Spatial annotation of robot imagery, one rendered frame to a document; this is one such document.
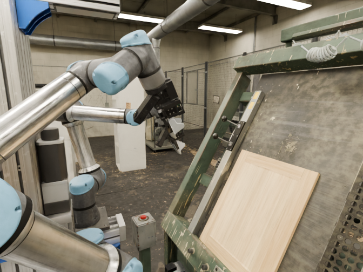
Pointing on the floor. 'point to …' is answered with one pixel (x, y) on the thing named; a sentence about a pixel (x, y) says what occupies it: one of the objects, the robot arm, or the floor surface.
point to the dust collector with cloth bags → (152, 126)
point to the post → (145, 259)
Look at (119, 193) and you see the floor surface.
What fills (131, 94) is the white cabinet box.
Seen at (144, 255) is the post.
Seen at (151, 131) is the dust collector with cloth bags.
